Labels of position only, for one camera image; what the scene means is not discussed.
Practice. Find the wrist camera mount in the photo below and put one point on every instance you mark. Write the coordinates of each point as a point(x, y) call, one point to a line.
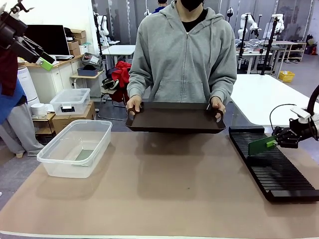
point(300, 112)
point(17, 8)

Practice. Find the black slotted PCB rack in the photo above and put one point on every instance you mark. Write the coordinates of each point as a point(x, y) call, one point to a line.
point(281, 174)

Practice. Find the white round device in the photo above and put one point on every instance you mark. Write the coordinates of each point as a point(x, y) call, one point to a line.
point(37, 109)

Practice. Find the large brown cardboard box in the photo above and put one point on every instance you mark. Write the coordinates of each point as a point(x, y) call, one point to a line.
point(74, 119)

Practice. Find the person's left hand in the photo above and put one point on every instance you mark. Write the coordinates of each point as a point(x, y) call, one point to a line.
point(217, 104)

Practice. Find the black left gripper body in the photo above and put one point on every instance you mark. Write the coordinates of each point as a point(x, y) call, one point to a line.
point(12, 27)

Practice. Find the person in dark red top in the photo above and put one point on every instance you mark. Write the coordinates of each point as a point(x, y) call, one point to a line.
point(10, 99)

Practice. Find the person's left forearm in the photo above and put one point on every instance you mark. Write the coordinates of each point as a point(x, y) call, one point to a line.
point(224, 87)

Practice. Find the white table with clutter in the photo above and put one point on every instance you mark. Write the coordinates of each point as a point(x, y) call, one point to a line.
point(251, 53)

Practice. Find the white perforated air purifier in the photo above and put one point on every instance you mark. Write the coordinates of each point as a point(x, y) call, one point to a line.
point(26, 84)

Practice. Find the person's right forearm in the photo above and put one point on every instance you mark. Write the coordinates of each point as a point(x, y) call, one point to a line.
point(137, 85)

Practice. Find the person in blue jacket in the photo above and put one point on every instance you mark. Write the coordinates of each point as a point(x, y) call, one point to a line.
point(159, 8)

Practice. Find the black tripod stand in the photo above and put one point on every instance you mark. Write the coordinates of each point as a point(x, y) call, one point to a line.
point(270, 44)
point(243, 37)

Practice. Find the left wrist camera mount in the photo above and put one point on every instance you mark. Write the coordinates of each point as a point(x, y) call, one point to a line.
point(17, 8)

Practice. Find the black computer monitor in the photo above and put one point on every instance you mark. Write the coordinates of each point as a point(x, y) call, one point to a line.
point(54, 39)

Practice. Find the small white box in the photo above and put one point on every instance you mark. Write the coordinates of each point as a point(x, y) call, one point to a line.
point(86, 48)

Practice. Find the small wooden side table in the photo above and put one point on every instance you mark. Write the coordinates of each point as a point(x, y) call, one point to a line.
point(87, 77)

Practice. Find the large white table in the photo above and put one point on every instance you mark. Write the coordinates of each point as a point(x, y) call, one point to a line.
point(261, 94)

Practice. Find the dark brown plastic tray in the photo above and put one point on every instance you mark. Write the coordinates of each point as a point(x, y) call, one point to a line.
point(174, 119)

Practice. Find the white cabinet with wood top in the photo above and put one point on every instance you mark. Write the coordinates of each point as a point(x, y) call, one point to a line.
point(57, 77)

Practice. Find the black bin with white label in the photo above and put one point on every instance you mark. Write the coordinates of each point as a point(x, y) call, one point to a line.
point(92, 59)

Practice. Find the black face mask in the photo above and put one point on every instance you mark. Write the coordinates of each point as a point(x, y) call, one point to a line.
point(192, 5)

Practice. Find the clear plastic box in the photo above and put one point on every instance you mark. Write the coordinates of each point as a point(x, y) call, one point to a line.
point(62, 166)

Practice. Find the clear lidded storage bin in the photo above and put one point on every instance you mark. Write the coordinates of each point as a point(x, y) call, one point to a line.
point(69, 100)

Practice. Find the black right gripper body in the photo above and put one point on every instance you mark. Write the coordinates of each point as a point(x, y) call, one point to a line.
point(306, 129)

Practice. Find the person in gray hoodie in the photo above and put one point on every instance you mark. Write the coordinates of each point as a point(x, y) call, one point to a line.
point(184, 57)

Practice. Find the green PCB board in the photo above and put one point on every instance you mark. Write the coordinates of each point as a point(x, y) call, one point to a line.
point(258, 147)
point(84, 155)

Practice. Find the white work table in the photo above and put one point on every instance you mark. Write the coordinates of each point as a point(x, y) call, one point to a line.
point(117, 51)

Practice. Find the dark blue tray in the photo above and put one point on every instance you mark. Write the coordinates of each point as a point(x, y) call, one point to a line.
point(87, 72)

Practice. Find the wooden shelf unit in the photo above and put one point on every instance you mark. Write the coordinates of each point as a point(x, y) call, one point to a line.
point(296, 49)

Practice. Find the yellow plastic bin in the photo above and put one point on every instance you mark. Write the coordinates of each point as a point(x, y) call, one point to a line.
point(286, 76)

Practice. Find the person's right hand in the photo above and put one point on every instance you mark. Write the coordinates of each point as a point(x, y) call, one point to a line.
point(133, 103)

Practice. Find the black and white shoes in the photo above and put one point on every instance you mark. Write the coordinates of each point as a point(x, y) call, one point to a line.
point(109, 84)

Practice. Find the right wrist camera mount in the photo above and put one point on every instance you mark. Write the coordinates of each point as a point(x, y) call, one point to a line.
point(300, 112)

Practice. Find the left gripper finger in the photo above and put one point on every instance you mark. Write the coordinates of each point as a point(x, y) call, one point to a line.
point(37, 48)
point(46, 66)

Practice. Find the black frame side table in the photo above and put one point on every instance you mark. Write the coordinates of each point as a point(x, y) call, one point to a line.
point(45, 123)

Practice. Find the small white robot arm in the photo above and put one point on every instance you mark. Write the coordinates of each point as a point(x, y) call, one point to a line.
point(279, 23)
point(103, 25)
point(245, 25)

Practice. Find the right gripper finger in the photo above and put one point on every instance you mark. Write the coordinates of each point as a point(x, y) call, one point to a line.
point(281, 132)
point(286, 142)

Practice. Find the red cloth on chair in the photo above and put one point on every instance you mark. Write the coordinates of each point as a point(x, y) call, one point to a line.
point(120, 72)

